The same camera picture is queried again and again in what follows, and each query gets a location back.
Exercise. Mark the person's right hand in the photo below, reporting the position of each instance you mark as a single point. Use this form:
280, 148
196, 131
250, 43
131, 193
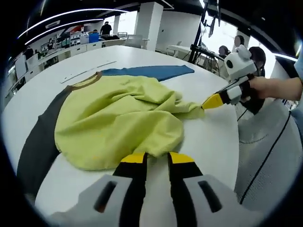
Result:
259, 87

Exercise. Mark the red blue wall sign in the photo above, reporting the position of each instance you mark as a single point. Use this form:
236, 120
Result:
75, 28

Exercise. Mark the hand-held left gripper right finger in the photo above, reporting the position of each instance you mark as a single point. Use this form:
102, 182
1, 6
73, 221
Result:
189, 201

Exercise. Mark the person's grey trousers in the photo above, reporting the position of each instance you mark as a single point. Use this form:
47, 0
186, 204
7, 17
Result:
251, 153

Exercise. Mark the long white cabinet counter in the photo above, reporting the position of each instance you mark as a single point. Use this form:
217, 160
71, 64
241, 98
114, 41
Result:
78, 48

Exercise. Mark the yellow grey blue garment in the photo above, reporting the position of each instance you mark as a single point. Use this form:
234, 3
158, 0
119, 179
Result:
106, 123

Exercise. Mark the black equipment stand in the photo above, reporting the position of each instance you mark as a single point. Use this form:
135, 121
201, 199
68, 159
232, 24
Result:
196, 42

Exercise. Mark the white template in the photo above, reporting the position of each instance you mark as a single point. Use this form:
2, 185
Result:
87, 71

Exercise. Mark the grey office chair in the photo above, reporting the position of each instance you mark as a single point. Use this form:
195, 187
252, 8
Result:
136, 41

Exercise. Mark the ceiling light strip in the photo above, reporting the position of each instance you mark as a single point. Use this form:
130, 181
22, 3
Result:
47, 31
59, 16
286, 57

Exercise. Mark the dark cloth pile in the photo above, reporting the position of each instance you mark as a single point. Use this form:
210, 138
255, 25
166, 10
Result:
110, 37

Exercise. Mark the ceiling air vent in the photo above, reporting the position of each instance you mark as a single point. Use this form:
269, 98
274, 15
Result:
52, 23

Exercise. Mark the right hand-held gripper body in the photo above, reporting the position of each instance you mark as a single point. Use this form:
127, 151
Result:
239, 65

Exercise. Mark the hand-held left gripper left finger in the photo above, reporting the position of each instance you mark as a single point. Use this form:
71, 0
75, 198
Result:
127, 201

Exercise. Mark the small monitor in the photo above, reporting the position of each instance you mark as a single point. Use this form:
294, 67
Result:
122, 35

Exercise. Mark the white square pillar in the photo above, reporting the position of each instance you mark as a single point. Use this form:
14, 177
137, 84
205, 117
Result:
148, 26

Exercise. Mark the white upright panel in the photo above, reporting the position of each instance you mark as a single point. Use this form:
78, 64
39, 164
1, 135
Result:
20, 67

